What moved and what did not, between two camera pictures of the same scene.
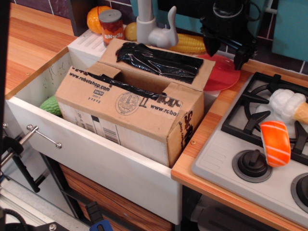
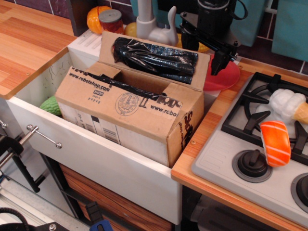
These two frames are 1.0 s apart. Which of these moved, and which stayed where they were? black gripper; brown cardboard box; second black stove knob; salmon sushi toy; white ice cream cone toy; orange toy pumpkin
Moved: black gripper; brown cardboard box
Stayed: white ice cream cone toy; second black stove knob; salmon sushi toy; orange toy pumpkin
